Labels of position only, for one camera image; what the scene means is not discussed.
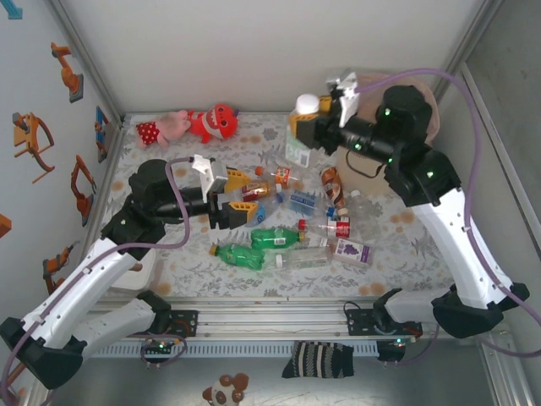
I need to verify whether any brown coffee drink bottle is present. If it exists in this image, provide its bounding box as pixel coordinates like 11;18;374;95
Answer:
319;166;350;216

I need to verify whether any clear bottle white cap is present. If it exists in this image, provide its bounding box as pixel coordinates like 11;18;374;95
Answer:
274;244;335;271
348;189;384;223

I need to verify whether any clear bottle red label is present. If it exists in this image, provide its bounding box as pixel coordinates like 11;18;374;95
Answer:
298;215;352;239

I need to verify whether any purple grape juice carton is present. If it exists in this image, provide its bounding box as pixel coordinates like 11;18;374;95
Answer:
319;237;375;268

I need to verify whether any clear bottle blue swirl label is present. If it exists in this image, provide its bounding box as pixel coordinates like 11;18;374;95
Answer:
247;192;289;226

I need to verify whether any crushed green plastic bottle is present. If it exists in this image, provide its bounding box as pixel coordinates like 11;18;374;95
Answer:
210;243;278;272

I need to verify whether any red plush monster toy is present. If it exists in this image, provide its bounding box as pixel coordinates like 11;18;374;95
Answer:
185;103;241;145

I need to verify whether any floral patterned tablecloth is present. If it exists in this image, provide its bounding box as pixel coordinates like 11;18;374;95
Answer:
99;112;466;299

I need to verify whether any pink plush toy dotted dress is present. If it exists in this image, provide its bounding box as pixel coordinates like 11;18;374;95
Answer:
134;109;190;150

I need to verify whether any white plastic box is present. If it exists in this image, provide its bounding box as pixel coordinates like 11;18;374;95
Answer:
107;253;160;294

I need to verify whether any small circuit board green LED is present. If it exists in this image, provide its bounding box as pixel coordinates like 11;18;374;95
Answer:
143;337;181;355
378;335;419;347

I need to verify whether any black beige striped sock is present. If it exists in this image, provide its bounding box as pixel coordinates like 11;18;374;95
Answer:
281;340;355;380

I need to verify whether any white brown plush dog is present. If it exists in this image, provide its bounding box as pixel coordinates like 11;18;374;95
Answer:
201;372;250;406

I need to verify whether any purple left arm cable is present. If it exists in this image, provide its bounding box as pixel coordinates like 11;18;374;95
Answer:
0;156;195;398

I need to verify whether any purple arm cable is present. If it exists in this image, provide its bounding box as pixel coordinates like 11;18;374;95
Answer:
0;156;195;398
357;67;541;367

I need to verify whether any aluminium side rail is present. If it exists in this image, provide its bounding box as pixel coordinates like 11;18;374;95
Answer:
84;120;128;255

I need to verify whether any aluminium extrusion rail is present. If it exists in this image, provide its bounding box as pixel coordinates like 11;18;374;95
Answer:
90;295;508;339

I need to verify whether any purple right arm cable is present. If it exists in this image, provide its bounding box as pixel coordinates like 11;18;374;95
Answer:
357;67;541;367

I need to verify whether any blue orange gantry wall sticker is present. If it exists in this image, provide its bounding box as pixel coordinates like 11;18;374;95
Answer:
94;105;112;165

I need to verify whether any white slotted cable duct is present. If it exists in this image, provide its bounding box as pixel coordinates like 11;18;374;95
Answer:
90;340;380;359

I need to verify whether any aluminium frame post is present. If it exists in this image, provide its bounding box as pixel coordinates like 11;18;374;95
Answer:
44;0;128;128
429;0;507;107

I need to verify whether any pale window frame bar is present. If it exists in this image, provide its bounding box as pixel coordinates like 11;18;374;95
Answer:
459;61;541;255

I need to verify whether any orange grey machine wall sticker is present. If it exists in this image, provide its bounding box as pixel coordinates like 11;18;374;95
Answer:
11;111;57;184

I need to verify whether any blue column wall sticker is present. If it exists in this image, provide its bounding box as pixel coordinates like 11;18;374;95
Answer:
0;0;25;21

